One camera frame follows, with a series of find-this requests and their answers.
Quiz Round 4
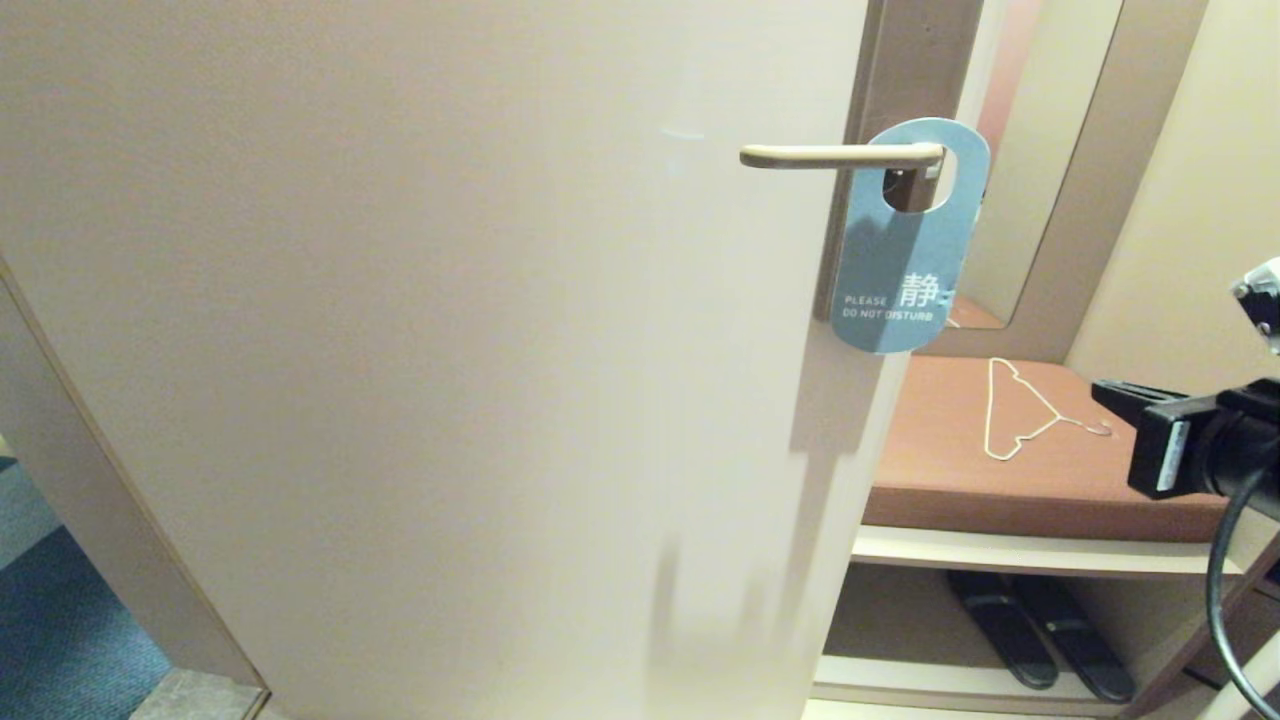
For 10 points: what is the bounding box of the blue do-not-disturb door sign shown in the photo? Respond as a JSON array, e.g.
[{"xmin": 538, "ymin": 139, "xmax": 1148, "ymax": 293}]
[{"xmin": 830, "ymin": 117, "xmax": 991, "ymax": 355}]

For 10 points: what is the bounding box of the beige room door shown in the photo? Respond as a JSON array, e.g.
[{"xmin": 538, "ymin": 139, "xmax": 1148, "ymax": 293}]
[{"xmin": 0, "ymin": 0, "xmax": 991, "ymax": 720}]

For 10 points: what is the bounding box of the brown leather seat cushion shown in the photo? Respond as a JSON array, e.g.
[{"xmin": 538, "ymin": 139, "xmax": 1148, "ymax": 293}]
[{"xmin": 862, "ymin": 356, "xmax": 1234, "ymax": 544}]

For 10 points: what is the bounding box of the white bench shelf board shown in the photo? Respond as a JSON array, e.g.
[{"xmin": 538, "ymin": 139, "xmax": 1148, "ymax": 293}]
[{"xmin": 851, "ymin": 525, "xmax": 1244, "ymax": 581}]

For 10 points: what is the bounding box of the white slanted bar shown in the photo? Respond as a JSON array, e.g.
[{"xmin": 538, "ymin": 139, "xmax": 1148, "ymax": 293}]
[{"xmin": 1195, "ymin": 630, "xmax": 1280, "ymax": 720}]

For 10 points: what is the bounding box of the dark slipper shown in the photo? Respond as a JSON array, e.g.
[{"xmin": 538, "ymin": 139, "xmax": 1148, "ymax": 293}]
[
  {"xmin": 945, "ymin": 572, "xmax": 1059, "ymax": 691},
  {"xmin": 1012, "ymin": 575, "xmax": 1136, "ymax": 704}
]

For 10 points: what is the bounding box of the white low shelf board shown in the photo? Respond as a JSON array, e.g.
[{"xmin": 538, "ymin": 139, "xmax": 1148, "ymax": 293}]
[{"xmin": 812, "ymin": 655, "xmax": 1151, "ymax": 716}]

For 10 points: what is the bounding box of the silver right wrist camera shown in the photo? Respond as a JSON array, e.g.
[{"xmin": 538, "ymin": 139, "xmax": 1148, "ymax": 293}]
[{"xmin": 1232, "ymin": 256, "xmax": 1280, "ymax": 356}]

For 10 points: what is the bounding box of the white wire clothes hanger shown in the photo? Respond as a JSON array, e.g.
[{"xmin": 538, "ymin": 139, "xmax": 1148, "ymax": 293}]
[{"xmin": 983, "ymin": 358, "xmax": 1113, "ymax": 462}]

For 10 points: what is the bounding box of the taupe framed wall mirror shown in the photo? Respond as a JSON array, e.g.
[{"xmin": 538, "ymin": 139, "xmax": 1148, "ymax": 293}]
[{"xmin": 912, "ymin": 0, "xmax": 1208, "ymax": 363}]

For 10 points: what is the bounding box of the beige lever door handle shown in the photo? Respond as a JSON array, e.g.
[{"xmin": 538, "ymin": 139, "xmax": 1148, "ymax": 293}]
[{"xmin": 740, "ymin": 143, "xmax": 946, "ymax": 171}]

